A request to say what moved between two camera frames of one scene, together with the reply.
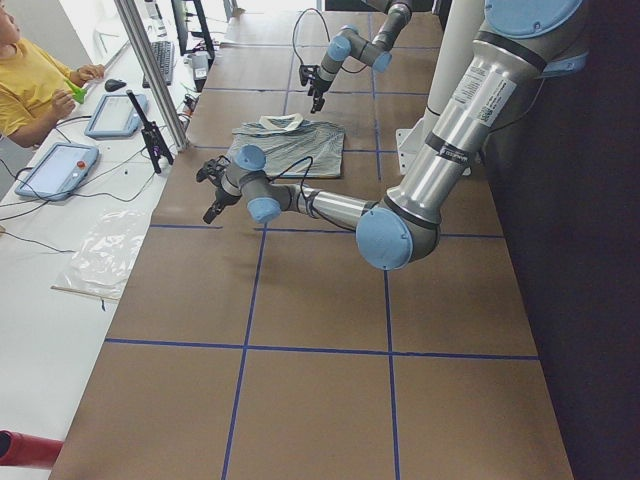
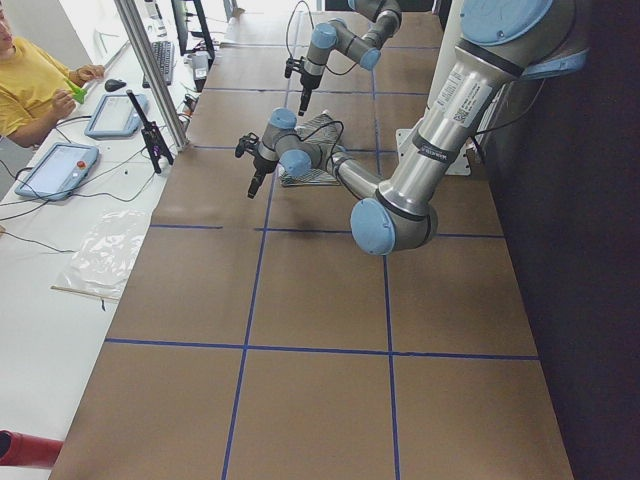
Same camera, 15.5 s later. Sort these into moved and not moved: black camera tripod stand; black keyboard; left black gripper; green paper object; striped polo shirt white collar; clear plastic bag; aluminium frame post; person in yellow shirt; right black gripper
Moved: striped polo shirt white collar; left black gripper; right black gripper
Not moved: clear plastic bag; person in yellow shirt; black keyboard; black camera tripod stand; green paper object; aluminium frame post
